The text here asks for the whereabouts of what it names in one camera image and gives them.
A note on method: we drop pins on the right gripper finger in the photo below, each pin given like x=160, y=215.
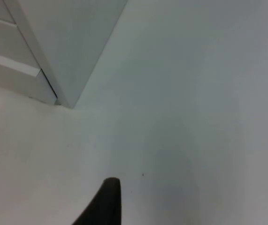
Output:
x=105, y=204

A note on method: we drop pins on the grey drawer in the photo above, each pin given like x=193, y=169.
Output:
x=14, y=75

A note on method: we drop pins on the grey chest of drawers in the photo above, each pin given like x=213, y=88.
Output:
x=77, y=47

